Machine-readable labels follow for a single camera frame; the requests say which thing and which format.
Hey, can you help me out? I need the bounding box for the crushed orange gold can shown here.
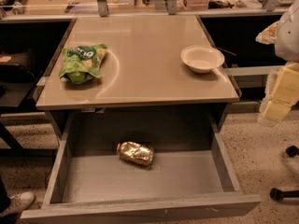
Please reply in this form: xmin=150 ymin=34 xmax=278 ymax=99
xmin=117 ymin=141 xmax=154 ymax=166

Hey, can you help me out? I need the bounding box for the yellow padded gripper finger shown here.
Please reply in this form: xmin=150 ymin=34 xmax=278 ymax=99
xmin=258 ymin=63 xmax=299 ymax=123

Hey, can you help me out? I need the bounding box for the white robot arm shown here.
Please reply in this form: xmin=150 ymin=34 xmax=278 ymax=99
xmin=256 ymin=0 xmax=299 ymax=127

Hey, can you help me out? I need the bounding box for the black chair caster upper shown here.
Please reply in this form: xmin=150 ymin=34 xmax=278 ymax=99
xmin=286 ymin=146 xmax=299 ymax=158

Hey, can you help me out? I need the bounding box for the green chip bag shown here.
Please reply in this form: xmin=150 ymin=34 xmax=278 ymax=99
xmin=59 ymin=44 xmax=107 ymax=85

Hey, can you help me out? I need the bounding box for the white sneaker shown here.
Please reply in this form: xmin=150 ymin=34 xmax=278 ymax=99
xmin=0 ymin=191 xmax=36 ymax=217

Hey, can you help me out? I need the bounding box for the grey cabinet with counter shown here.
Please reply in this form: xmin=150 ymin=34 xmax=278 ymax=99
xmin=32 ymin=14 xmax=243 ymax=142

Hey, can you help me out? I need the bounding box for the open grey drawer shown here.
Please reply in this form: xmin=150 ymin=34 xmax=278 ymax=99
xmin=21 ymin=113 xmax=261 ymax=224

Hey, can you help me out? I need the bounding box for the black chair caster lower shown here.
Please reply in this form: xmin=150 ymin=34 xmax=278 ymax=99
xmin=270 ymin=188 xmax=299 ymax=202

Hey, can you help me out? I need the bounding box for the white bowl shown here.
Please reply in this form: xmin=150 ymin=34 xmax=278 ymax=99
xmin=180 ymin=45 xmax=225 ymax=74

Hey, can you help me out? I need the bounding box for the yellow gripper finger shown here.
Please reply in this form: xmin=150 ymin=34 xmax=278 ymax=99
xmin=255 ymin=21 xmax=278 ymax=45

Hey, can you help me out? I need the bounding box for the black chair caster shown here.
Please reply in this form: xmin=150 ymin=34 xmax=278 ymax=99
xmin=286 ymin=146 xmax=299 ymax=158
xmin=270 ymin=188 xmax=299 ymax=202

